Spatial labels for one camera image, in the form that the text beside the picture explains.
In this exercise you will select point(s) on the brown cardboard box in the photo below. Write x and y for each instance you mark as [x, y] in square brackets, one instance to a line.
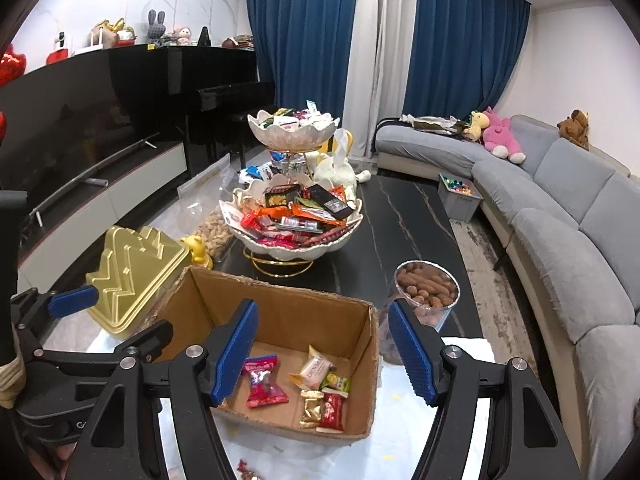
[300, 310]

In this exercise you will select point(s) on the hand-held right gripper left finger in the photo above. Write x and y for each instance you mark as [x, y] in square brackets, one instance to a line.
[235, 350]

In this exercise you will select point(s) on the pink-red snack packet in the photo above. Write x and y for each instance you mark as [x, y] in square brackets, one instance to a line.
[265, 382]

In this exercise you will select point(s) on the brown plush toy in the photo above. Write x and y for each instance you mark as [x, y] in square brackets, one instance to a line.
[574, 129]

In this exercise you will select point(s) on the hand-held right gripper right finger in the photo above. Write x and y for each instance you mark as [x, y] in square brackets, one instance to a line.
[415, 355]

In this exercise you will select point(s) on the gold candy packet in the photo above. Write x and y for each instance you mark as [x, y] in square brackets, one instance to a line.
[311, 409]

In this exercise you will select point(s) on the clear jar of nuts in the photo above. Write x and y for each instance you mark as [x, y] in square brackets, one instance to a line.
[425, 290]

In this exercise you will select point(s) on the white sheer curtain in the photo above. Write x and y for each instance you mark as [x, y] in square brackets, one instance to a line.
[380, 50]

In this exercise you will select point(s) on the pile of cloth and papers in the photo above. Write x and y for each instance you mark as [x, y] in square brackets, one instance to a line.
[435, 124]

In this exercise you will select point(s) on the bag of pistachios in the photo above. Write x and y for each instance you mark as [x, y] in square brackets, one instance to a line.
[215, 237]

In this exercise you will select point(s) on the grey rabbit plush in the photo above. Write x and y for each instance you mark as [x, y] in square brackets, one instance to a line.
[156, 27]

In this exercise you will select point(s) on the candy jar with gold lid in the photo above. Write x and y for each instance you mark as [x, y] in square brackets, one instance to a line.
[135, 275]

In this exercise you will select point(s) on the white plush toy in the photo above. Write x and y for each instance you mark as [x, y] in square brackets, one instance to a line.
[335, 170]

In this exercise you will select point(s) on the brown item on piano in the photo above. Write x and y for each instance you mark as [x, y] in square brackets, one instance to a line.
[237, 42]

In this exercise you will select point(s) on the grey television cabinet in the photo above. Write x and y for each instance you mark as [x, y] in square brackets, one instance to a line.
[125, 200]

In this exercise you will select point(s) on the red candy packet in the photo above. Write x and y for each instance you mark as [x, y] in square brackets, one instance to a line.
[331, 412]

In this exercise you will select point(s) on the brown wrapped candy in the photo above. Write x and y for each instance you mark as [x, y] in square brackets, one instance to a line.
[250, 470]

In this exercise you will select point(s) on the black metronome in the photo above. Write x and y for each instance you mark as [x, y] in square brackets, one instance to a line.
[204, 37]

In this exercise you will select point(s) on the red heart balloon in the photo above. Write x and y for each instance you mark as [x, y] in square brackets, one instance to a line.
[10, 67]
[2, 125]

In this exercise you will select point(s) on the small yellow toy figure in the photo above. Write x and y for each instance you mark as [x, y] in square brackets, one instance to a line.
[197, 252]

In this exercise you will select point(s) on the pale pink snack packet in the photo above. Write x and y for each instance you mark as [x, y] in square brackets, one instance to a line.
[312, 367]

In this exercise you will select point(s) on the white camera on red base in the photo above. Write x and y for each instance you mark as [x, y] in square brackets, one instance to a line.
[59, 52]

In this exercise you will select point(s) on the blue curtain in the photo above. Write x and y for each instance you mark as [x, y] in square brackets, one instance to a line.
[465, 45]
[300, 35]

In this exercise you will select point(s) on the white router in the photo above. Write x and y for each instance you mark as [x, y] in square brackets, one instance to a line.
[82, 49]

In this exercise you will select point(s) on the yellow plush toy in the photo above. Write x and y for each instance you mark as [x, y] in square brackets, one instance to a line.
[475, 127]

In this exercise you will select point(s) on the grey storage bin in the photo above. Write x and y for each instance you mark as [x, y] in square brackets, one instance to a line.
[460, 202]

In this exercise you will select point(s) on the patterned floor rug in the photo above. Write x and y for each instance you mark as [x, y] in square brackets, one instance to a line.
[500, 300]

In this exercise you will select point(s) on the gold and red gift box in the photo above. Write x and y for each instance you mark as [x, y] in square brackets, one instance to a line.
[117, 35]

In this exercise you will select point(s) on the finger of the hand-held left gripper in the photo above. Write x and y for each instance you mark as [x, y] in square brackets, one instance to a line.
[72, 301]
[100, 352]

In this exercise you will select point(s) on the small green snack packet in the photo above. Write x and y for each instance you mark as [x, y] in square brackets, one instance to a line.
[337, 384]

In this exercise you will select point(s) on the pink plush toy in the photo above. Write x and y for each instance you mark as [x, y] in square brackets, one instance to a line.
[502, 135]

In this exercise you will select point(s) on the black upright piano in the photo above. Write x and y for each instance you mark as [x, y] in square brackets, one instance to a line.
[215, 90]

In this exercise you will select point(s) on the tiered shell snack bowl stand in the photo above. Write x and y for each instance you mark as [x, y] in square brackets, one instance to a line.
[290, 225]

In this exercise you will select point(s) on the grey corner sofa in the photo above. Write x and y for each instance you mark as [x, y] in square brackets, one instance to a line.
[575, 240]

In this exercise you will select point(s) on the pale speckled tablecloth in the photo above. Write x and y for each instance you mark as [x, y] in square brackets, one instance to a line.
[390, 440]

